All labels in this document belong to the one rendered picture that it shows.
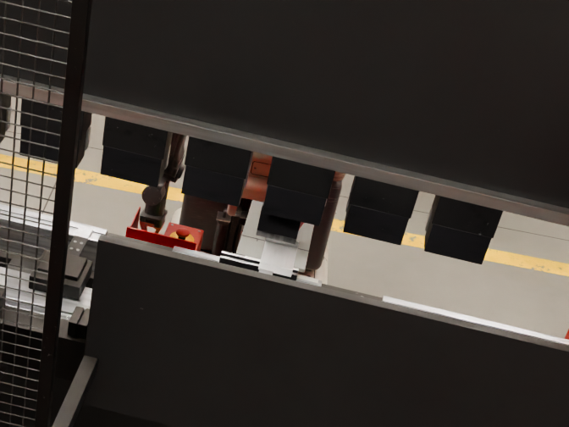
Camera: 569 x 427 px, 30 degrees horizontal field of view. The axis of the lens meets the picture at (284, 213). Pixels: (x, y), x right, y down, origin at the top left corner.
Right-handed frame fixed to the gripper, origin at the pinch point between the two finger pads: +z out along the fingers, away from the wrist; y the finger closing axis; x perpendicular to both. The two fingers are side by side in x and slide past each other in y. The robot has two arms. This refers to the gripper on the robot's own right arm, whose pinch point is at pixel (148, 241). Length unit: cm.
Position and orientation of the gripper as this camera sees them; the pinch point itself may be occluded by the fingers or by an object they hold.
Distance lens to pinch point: 313.1
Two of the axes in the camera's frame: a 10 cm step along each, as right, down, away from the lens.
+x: 9.8, 2.2, -0.1
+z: -2.1, 9.3, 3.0
